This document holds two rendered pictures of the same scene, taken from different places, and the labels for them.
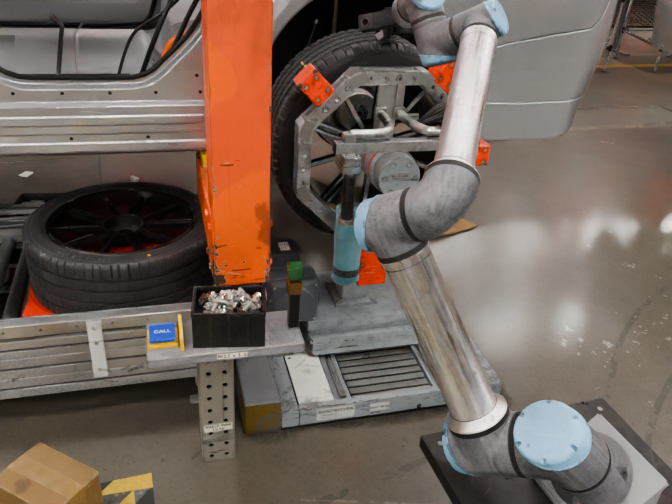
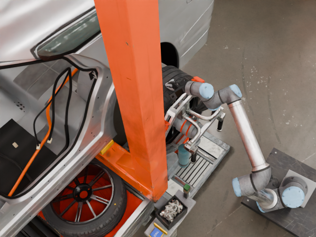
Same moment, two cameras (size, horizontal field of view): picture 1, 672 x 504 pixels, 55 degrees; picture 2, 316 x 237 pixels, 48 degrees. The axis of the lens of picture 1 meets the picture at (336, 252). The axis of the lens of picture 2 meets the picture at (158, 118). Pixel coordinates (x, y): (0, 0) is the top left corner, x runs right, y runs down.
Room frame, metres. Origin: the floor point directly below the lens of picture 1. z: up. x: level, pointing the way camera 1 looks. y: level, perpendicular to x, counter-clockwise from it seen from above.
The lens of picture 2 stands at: (0.80, 0.74, 3.09)
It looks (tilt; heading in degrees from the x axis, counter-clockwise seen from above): 57 degrees down; 330
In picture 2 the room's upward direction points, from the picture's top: 5 degrees counter-clockwise
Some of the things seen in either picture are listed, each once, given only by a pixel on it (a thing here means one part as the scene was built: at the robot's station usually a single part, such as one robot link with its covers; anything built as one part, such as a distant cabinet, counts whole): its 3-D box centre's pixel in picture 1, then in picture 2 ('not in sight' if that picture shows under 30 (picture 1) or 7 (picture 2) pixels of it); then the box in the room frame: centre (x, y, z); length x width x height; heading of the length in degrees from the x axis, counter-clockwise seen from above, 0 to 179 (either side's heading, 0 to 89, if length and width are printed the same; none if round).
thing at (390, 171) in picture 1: (388, 164); (189, 126); (1.85, -0.14, 0.85); 0.21 x 0.14 x 0.14; 17
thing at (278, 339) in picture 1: (224, 337); (170, 217); (1.48, 0.30, 0.44); 0.43 x 0.17 x 0.03; 107
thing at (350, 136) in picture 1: (367, 112); (187, 126); (1.77, -0.06, 1.03); 0.19 x 0.18 x 0.11; 17
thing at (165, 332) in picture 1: (162, 334); (156, 234); (1.43, 0.46, 0.47); 0.07 x 0.07 x 0.02; 17
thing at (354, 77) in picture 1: (380, 156); (181, 121); (1.92, -0.12, 0.85); 0.54 x 0.07 x 0.54; 107
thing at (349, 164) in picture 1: (347, 160); (190, 147); (1.67, -0.01, 0.93); 0.09 x 0.05 x 0.05; 17
